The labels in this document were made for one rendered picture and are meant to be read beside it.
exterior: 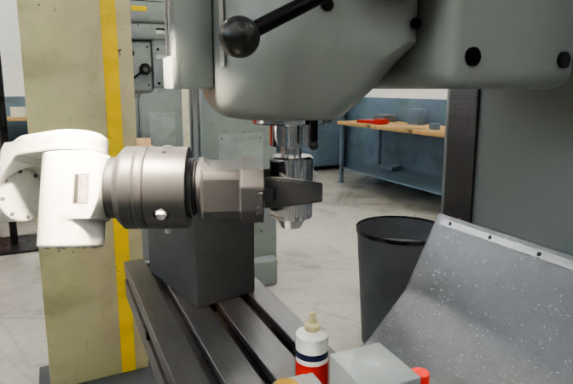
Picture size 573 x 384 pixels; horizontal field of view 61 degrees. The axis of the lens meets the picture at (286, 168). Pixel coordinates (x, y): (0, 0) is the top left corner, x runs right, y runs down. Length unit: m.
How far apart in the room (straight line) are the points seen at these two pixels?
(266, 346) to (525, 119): 0.49
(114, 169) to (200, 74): 0.13
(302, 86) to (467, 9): 0.17
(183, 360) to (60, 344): 1.74
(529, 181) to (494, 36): 0.30
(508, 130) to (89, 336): 2.05
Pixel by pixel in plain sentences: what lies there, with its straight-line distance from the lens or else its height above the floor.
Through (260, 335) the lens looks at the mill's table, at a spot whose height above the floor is 0.97.
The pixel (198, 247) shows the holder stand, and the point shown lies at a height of 1.08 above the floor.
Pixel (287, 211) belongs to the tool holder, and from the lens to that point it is 0.51.
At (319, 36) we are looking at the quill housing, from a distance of 0.42.
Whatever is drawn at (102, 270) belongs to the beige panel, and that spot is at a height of 0.54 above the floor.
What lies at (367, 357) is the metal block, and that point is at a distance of 0.45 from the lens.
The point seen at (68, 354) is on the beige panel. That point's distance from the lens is 2.47.
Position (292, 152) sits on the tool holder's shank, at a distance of 0.51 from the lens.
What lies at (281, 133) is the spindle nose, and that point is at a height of 1.29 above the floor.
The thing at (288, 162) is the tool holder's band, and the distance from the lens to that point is 0.50.
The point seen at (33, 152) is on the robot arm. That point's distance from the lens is 0.56.
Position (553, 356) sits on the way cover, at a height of 1.01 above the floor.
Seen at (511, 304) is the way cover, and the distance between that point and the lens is 0.76.
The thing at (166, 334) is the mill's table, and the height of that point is 0.97.
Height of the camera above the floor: 1.34
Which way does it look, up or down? 10 degrees down
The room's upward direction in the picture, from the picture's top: straight up
